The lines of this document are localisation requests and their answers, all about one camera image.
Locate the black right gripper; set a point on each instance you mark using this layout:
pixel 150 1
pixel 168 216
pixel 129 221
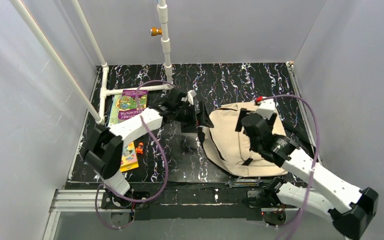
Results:
pixel 256 118

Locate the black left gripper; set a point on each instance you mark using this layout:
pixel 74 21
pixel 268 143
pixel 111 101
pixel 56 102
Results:
pixel 196 114

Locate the beige student backpack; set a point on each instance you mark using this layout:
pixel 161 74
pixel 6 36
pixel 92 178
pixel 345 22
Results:
pixel 230 150

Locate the purple treehouse book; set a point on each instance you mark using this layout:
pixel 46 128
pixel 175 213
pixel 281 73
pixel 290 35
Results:
pixel 127 103

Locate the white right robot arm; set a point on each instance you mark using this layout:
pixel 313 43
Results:
pixel 348 207

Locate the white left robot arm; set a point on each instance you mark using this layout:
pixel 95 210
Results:
pixel 104 147

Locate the small orange toy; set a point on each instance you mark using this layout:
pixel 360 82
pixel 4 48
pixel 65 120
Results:
pixel 140 148

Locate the steel wrench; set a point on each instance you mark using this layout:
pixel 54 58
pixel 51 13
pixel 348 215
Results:
pixel 257 184

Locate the yellow crayon box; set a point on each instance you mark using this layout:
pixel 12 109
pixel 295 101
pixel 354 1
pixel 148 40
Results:
pixel 129 160

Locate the light blue picture book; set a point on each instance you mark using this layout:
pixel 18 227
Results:
pixel 114 110

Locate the orange knob on pipe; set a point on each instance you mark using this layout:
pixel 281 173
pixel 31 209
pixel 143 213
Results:
pixel 154 31

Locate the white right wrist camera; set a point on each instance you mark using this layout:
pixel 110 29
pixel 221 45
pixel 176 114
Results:
pixel 265 107

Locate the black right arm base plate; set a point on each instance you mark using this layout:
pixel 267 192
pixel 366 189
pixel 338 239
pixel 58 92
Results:
pixel 258 199

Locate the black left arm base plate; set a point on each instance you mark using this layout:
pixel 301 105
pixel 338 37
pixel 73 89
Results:
pixel 112 202

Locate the aluminium rail frame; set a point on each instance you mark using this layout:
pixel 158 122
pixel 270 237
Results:
pixel 77 202

